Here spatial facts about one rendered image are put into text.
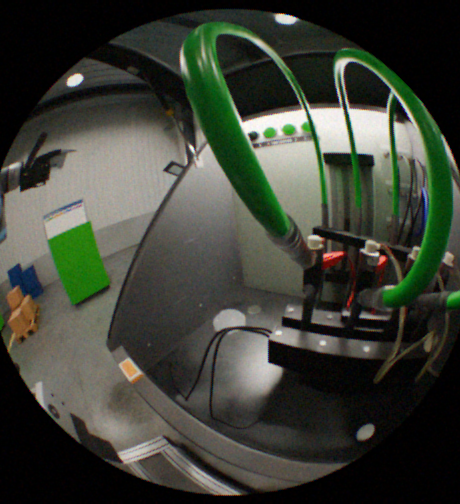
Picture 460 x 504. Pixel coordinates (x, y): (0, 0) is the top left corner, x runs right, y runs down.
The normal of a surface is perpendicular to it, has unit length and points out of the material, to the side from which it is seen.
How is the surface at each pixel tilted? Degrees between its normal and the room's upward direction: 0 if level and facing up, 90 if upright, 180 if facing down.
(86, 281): 90
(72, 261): 90
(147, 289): 90
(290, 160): 90
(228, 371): 0
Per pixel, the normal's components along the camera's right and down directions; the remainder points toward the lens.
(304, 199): -0.57, 0.36
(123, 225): 0.73, 0.14
